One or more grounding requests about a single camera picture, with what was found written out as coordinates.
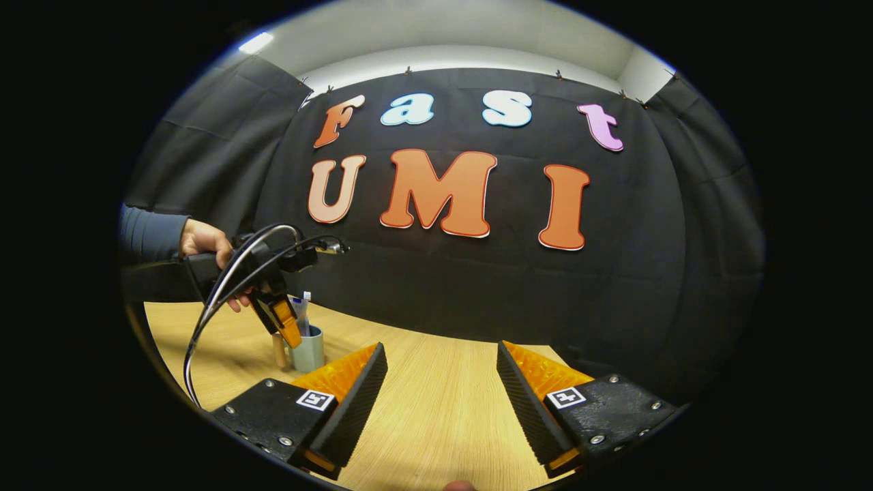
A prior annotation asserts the black cable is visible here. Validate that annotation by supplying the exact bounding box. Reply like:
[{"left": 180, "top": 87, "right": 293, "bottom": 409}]
[{"left": 198, "top": 235, "right": 342, "bottom": 328}]

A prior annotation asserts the wooden desktop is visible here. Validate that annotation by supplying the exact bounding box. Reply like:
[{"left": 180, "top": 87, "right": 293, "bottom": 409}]
[{"left": 143, "top": 301, "right": 580, "bottom": 491}]

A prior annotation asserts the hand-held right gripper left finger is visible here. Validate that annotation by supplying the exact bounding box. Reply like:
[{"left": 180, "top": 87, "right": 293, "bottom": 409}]
[{"left": 210, "top": 342, "right": 388, "bottom": 480}]

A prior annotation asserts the ceiling light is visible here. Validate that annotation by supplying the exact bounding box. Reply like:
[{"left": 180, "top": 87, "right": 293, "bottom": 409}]
[{"left": 239, "top": 31, "right": 275, "bottom": 55}]

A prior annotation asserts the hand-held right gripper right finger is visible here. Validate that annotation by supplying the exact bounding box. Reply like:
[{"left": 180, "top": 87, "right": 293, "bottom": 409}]
[{"left": 497, "top": 341, "right": 677, "bottom": 478}]

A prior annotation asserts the white toothpaste tube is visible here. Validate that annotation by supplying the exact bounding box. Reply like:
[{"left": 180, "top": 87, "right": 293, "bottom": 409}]
[{"left": 290, "top": 295, "right": 311, "bottom": 338}]

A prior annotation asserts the blue-grey cup with wooden handle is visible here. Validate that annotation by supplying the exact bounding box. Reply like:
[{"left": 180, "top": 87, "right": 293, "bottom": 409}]
[{"left": 271, "top": 324, "right": 325, "bottom": 373}]

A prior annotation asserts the white cable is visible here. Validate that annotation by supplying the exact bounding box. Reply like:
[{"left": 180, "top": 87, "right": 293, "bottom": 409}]
[{"left": 183, "top": 225, "right": 301, "bottom": 408}]

